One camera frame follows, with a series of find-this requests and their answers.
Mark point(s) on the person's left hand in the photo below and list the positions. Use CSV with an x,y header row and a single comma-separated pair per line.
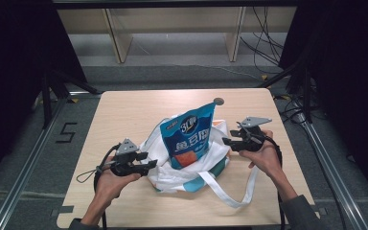
x,y
110,185

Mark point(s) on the round grey table grommet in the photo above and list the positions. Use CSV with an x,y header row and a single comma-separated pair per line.
x,y
219,101

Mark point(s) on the black metal stand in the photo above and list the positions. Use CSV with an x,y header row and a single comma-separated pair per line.
x,y
306,92
47,102

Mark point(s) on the white green orange tote bag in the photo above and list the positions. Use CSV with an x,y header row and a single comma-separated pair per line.
x,y
172,180

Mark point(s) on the aluminium rail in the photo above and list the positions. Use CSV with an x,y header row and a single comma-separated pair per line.
x,y
28,166
335,179

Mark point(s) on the yellow tape piece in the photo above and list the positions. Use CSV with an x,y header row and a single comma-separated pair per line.
x,y
74,100
264,77

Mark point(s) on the blue snack packet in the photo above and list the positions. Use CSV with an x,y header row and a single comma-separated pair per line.
x,y
190,137

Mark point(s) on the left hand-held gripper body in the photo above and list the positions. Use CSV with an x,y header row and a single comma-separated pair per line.
x,y
126,159

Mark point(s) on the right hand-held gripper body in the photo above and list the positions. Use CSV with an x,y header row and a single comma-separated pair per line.
x,y
250,137

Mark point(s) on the person's right hand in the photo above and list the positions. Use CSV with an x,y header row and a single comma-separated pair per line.
x,y
265,158

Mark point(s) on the dark curtain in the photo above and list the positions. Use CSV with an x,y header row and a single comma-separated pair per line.
x,y
16,80
351,80

